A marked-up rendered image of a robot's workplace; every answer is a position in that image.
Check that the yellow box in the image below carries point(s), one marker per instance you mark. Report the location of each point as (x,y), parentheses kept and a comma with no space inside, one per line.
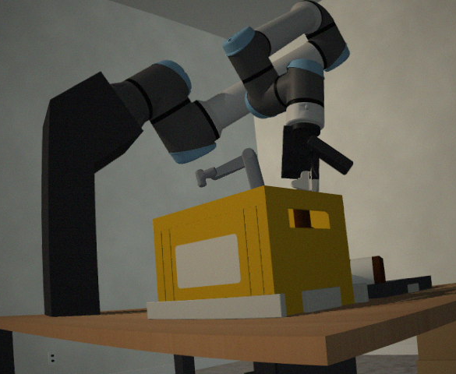
(247,244)

